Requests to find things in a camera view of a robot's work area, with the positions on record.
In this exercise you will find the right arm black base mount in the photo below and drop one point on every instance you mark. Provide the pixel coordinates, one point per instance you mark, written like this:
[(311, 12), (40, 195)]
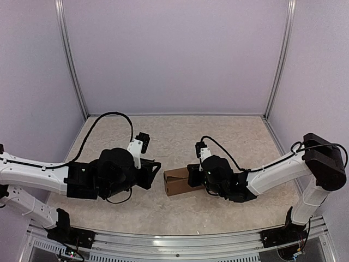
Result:
[(282, 235)]

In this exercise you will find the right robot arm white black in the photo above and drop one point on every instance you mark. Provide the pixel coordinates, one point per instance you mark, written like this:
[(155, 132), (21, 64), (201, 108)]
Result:
[(323, 161)]

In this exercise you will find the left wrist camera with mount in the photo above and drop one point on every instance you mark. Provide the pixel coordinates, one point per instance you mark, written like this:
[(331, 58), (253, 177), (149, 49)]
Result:
[(138, 146)]

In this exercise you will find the aluminium corner post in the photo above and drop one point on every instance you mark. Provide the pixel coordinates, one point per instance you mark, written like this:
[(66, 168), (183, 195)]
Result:
[(282, 57), (63, 29)]

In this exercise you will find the brown cardboard box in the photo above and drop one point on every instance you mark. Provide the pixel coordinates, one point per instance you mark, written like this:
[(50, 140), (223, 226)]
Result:
[(176, 182)]

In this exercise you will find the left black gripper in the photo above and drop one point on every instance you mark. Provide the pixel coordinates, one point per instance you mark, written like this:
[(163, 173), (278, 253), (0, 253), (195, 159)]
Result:
[(148, 177)]

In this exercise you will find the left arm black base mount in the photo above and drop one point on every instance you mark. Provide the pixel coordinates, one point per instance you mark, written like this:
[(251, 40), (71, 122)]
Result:
[(74, 236)]

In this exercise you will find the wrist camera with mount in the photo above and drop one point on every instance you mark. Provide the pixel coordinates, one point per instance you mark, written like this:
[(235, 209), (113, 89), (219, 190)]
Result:
[(138, 146), (203, 152)]

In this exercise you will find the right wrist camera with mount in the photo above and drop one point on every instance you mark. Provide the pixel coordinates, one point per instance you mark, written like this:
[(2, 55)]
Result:
[(203, 152)]

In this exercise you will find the front aluminium frame rail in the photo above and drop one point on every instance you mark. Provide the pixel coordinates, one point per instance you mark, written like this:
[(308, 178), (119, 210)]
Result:
[(238, 246)]

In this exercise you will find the right aluminium corner post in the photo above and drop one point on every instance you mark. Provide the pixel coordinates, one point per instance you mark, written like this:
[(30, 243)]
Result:
[(282, 57)]

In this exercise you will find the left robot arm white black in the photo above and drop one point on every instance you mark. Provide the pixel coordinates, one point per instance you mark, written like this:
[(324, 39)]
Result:
[(115, 171)]

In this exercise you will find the left aluminium corner post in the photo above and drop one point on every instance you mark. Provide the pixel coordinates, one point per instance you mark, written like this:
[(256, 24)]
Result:
[(63, 29)]

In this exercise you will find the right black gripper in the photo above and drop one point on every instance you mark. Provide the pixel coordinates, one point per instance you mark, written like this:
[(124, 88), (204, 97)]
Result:
[(193, 182)]

